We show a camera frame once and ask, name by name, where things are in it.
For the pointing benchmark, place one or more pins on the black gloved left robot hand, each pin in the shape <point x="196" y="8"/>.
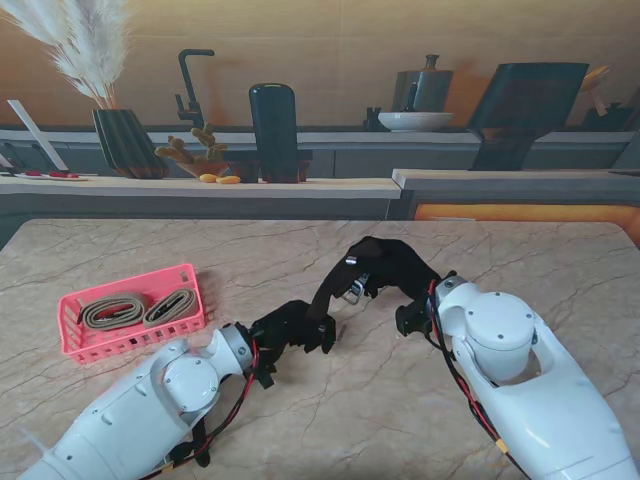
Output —
<point x="285" y="325"/>

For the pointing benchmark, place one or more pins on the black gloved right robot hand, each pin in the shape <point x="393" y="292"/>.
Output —
<point x="405" y="270"/>

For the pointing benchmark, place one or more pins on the dark brown woven belt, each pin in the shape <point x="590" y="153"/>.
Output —
<point x="320" y="295"/>

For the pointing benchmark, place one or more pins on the beige woven belt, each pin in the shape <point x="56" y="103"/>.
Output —
<point x="170" y="307"/>
<point x="112" y="312"/>

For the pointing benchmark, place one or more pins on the pink plastic storage basket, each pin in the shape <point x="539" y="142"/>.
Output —
<point x="125" y="345"/>

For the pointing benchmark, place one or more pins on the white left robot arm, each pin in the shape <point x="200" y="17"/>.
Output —
<point x="125" y="420"/>

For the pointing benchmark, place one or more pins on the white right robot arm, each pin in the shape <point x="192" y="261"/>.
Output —
<point x="525" y="390"/>

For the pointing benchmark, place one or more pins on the small grey metal pin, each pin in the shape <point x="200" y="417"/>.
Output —
<point x="342" y="333"/>

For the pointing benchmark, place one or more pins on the grey kitchen counter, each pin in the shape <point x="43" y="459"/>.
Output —
<point x="375" y="155"/>

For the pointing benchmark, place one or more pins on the pale stone counter slab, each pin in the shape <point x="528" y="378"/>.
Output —
<point x="500" y="179"/>

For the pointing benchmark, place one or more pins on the white ceramic bowl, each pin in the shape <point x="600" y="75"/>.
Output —
<point x="415" y="121"/>

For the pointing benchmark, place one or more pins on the small black countertop item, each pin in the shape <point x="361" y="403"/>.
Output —
<point x="372" y="120"/>

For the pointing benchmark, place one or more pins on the orange fruit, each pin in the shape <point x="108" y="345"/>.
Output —
<point x="207" y="177"/>
<point x="228" y="180"/>

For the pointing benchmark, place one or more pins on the wooden bowl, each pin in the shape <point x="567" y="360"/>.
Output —
<point x="200" y="168"/>

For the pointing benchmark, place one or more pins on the grey lidded pot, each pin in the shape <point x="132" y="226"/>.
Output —
<point x="430" y="90"/>

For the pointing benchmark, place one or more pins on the light wooden counter shelf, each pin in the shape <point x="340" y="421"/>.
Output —
<point x="150" y="189"/>

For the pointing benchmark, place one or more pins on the black tall cylinder appliance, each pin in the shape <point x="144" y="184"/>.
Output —
<point x="274" y="125"/>

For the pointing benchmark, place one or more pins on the green cactus plant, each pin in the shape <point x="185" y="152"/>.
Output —
<point x="205" y="142"/>

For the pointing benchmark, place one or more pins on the black angled slab stand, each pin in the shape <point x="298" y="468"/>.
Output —
<point x="525" y="110"/>

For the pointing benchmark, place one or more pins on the dark ribbed vase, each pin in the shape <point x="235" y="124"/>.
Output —
<point x="125" y="145"/>

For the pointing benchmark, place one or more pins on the black utensil holder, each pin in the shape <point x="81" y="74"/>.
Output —
<point x="607" y="117"/>

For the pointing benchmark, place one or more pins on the black kitchen faucet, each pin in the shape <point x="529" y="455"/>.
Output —
<point x="189" y="85"/>

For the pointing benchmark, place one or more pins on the yellow kitchen utensils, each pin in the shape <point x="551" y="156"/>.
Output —
<point x="595" y="77"/>

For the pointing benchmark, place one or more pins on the white plate with red food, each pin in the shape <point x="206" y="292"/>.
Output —
<point x="50" y="175"/>

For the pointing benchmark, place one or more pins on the white leaning board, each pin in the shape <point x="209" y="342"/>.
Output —
<point x="35" y="132"/>

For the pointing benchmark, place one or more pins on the white pampas grass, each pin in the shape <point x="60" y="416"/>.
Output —
<point x="95" y="55"/>

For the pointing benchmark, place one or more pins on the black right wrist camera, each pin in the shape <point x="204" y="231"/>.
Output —
<point x="412" y="320"/>

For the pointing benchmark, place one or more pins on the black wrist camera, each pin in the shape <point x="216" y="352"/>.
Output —
<point x="265" y="375"/>
<point x="412" y="320"/>

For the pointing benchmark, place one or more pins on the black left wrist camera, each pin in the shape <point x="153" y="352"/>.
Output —
<point x="265" y="375"/>

